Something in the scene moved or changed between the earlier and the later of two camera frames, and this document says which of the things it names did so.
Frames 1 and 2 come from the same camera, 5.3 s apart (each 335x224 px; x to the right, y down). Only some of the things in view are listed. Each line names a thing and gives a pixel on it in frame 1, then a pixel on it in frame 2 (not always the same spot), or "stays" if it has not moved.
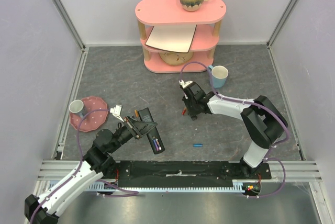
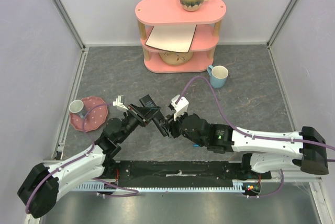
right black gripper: [190, 104] → [172, 127]
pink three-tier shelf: [168, 11] stays
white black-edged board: [177, 38] stays
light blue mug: [219, 74] stays
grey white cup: [77, 107] stays
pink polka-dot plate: [93, 120] stays
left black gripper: [138, 127] → [142, 114]
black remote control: [145, 114] → [158, 119]
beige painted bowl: [175, 58] stays
